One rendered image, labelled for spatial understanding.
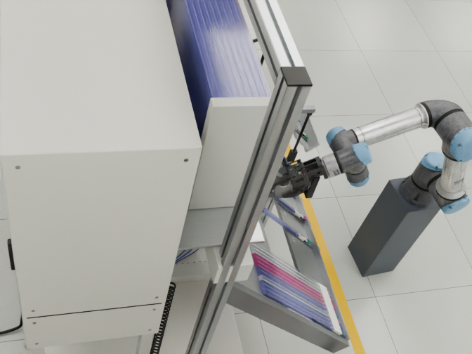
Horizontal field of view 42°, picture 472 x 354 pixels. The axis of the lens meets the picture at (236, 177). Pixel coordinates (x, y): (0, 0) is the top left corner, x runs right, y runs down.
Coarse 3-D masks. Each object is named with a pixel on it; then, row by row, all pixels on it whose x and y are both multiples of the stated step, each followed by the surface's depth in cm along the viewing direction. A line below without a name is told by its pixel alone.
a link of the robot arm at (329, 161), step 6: (324, 156) 202; (330, 156) 201; (324, 162) 200; (330, 162) 200; (336, 162) 199; (324, 168) 200; (330, 168) 199; (336, 168) 199; (330, 174) 201; (336, 174) 200
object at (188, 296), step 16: (176, 256) 218; (192, 256) 219; (176, 288) 210; (192, 288) 212; (176, 304) 207; (192, 304) 208; (176, 320) 203; (192, 320) 204; (224, 320) 206; (128, 336) 196; (160, 336) 198; (176, 336) 199; (224, 336) 203; (48, 352) 188; (64, 352) 189; (80, 352) 190; (96, 352) 191; (112, 352) 192; (128, 352) 193; (160, 352) 195; (176, 352) 196; (208, 352) 198; (224, 352) 199; (240, 352) 200
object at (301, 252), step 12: (276, 204) 212; (288, 216) 215; (300, 228) 220; (288, 240) 203; (300, 240) 213; (300, 252) 206; (312, 252) 218; (300, 264) 200; (312, 264) 211; (312, 276) 205
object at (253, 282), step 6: (264, 234) 186; (264, 246) 181; (252, 258) 168; (252, 270) 164; (252, 276) 162; (240, 282) 154; (246, 282) 157; (252, 282) 160; (258, 282) 164; (252, 288) 159; (258, 288) 162
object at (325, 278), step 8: (296, 200) 232; (304, 208) 229; (304, 224) 225; (312, 232) 222; (312, 240) 221; (320, 256) 216; (320, 264) 215; (320, 272) 214; (328, 280) 211; (328, 288) 210; (336, 304) 206; (344, 328) 201; (344, 336) 199
